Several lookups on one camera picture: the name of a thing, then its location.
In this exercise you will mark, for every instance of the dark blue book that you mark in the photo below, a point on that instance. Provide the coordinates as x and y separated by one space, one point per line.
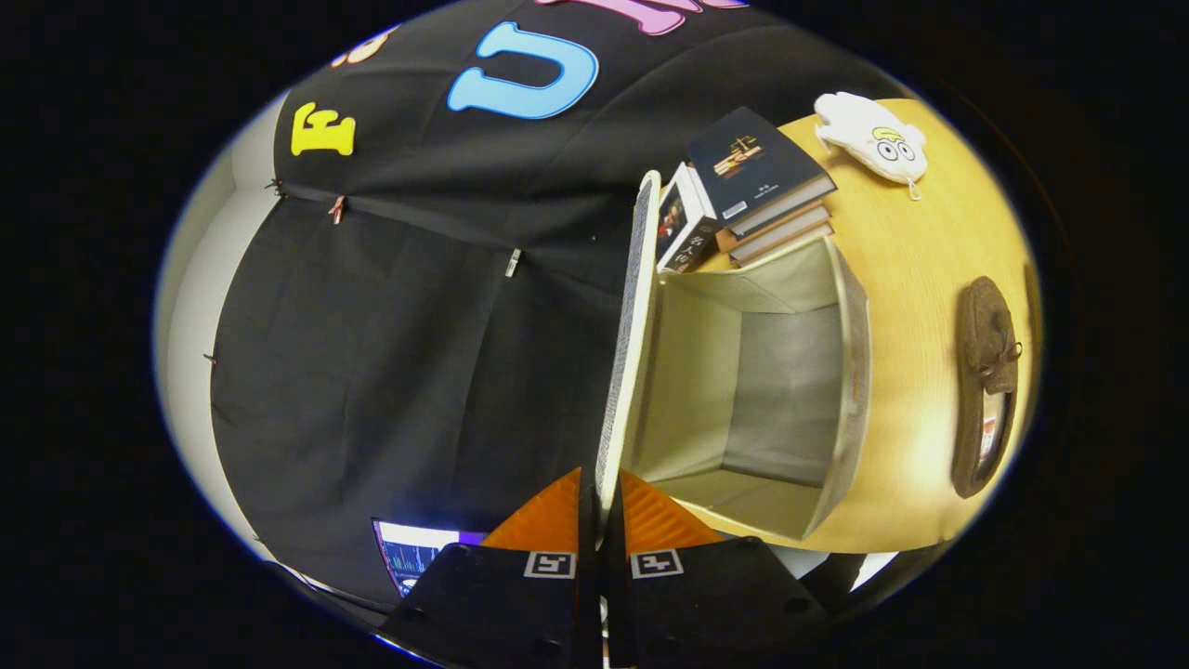
752 163

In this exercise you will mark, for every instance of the red clip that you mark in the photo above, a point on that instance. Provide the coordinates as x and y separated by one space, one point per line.
336 209

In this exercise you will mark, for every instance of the brown book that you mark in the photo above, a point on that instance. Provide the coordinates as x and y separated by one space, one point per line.
790 246
785 226

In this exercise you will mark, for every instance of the white plush toy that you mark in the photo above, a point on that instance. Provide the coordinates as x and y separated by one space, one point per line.
868 135

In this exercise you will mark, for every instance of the metal clip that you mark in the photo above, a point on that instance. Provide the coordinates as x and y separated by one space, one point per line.
513 263

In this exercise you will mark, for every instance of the monitor screen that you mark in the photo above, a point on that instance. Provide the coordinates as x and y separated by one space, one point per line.
413 553

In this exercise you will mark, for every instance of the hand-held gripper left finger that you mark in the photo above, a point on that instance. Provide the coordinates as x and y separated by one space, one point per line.
585 604

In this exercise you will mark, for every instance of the grey fabric storage box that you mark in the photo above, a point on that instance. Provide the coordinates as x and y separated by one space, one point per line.
780 390

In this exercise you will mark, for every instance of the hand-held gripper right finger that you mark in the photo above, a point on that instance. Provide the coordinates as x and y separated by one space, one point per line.
618 604

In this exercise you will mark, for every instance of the brown fuzzy shoe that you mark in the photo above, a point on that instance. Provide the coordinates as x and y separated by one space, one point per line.
985 334

